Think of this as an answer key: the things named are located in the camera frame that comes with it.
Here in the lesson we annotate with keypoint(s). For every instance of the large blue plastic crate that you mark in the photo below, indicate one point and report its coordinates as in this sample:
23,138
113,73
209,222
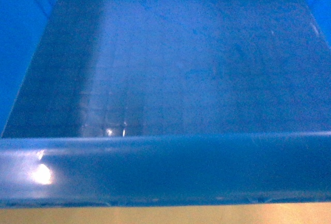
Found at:
164,102

